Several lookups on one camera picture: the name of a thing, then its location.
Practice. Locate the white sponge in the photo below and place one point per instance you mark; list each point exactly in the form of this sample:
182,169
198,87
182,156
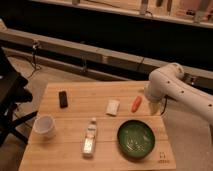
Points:
112,107

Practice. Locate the black rectangular block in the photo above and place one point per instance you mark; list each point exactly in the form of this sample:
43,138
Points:
63,99

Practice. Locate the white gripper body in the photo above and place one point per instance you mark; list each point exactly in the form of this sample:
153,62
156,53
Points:
154,108

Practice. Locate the black chair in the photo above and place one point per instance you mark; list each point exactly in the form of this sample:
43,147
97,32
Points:
12,92

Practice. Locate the white paper cup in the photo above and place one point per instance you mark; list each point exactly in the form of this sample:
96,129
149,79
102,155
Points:
44,126

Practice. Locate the clear plastic bottle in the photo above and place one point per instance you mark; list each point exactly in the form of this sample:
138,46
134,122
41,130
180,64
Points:
90,138

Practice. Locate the green bowl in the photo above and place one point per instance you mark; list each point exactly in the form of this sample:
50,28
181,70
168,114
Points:
135,139

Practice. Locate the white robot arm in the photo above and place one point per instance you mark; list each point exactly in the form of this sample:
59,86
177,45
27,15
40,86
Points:
167,80

